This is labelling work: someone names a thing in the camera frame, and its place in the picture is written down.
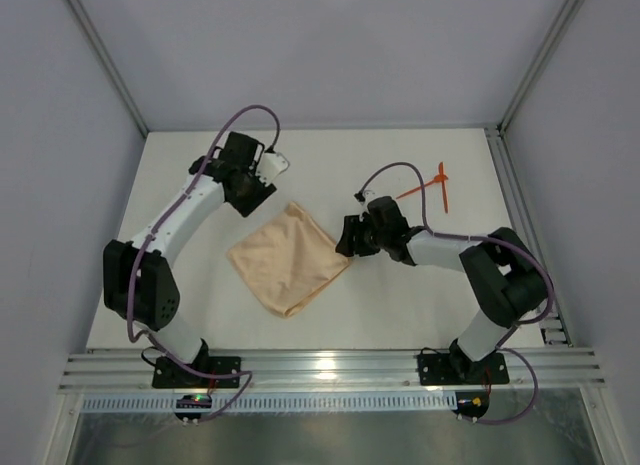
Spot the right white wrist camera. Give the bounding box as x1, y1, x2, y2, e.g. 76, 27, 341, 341
354, 188, 377, 208

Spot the peach cloth napkin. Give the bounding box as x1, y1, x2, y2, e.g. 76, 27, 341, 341
227, 202, 351, 318

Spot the orange plastic fork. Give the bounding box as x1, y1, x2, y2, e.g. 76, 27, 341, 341
396, 175, 440, 199

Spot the right side aluminium rail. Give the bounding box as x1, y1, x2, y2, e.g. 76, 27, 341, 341
484, 126, 573, 347

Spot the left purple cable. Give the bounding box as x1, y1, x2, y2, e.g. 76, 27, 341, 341
127, 104, 281, 429

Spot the frame post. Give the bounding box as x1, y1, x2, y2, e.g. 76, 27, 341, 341
497, 0, 586, 135
63, 0, 150, 138

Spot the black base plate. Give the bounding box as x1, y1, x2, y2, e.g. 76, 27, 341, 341
138, 354, 242, 389
416, 348, 510, 386

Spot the left frame post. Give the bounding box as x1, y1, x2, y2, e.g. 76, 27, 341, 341
63, 0, 150, 138

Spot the right frame post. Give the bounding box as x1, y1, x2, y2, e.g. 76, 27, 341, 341
497, 0, 586, 135

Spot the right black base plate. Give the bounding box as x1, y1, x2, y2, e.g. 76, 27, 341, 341
416, 348, 510, 386

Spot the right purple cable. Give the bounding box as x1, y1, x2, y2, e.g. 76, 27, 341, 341
354, 161, 556, 427

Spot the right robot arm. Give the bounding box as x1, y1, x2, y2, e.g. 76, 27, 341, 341
335, 191, 553, 383

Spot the orange plastic knife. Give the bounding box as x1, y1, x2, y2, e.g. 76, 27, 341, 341
438, 162, 449, 214

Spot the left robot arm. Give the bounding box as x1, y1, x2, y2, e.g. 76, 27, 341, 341
103, 132, 289, 378

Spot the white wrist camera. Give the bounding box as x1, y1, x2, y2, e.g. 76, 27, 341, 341
256, 151, 290, 185
354, 188, 377, 208

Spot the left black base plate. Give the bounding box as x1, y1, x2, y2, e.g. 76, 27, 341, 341
138, 354, 242, 389

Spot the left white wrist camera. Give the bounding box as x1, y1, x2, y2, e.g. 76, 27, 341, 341
256, 151, 290, 185

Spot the aluminium front rail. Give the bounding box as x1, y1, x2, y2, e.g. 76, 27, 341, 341
58, 347, 605, 393

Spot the perforated cable tray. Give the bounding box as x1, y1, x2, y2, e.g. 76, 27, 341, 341
80, 390, 457, 414

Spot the purple cable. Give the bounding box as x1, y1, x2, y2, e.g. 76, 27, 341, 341
354, 161, 556, 427
127, 104, 281, 429

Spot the aluminium rail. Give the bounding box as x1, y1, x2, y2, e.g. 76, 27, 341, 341
58, 347, 605, 393
484, 126, 573, 347

